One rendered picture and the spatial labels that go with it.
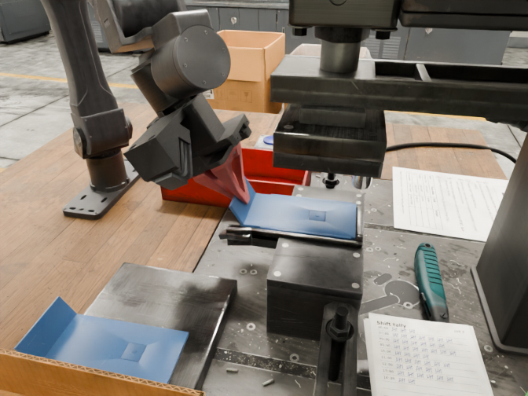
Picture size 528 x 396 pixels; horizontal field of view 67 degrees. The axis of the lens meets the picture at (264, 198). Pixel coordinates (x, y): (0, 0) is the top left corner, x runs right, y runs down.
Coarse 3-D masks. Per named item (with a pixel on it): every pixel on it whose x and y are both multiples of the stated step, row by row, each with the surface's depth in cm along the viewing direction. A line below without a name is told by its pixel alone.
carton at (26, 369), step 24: (0, 360) 37; (24, 360) 36; (48, 360) 36; (0, 384) 40; (24, 384) 39; (48, 384) 38; (72, 384) 37; (96, 384) 36; (120, 384) 35; (144, 384) 34; (168, 384) 34
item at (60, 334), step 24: (48, 312) 43; (72, 312) 46; (24, 336) 40; (48, 336) 42; (72, 336) 44; (96, 336) 44; (120, 336) 44; (144, 336) 44; (168, 336) 44; (72, 360) 41; (96, 360) 41; (120, 360) 41; (144, 360) 41; (168, 360) 41
